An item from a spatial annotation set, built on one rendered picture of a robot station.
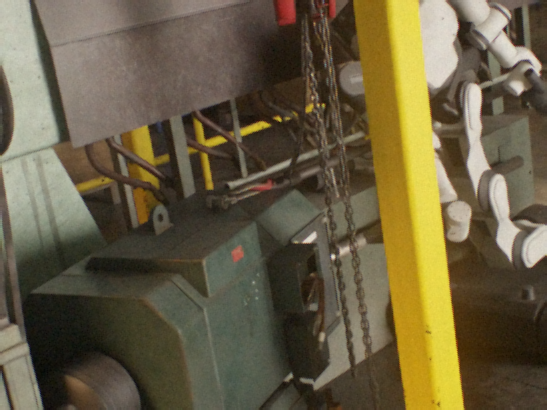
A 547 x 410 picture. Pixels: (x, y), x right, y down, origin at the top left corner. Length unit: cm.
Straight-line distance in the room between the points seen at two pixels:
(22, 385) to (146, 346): 25
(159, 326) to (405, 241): 56
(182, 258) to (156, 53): 86
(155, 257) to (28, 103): 67
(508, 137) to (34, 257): 211
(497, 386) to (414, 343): 103
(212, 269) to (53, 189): 71
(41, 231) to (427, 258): 106
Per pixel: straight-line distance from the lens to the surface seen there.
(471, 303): 329
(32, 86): 254
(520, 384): 318
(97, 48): 260
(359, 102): 272
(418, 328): 214
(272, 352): 228
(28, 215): 256
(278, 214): 238
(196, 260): 199
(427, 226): 206
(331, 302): 256
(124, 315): 198
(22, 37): 253
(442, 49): 280
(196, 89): 279
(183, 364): 195
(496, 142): 389
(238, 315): 212
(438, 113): 303
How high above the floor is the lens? 152
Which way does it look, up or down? 16 degrees down
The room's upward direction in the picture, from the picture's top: 9 degrees counter-clockwise
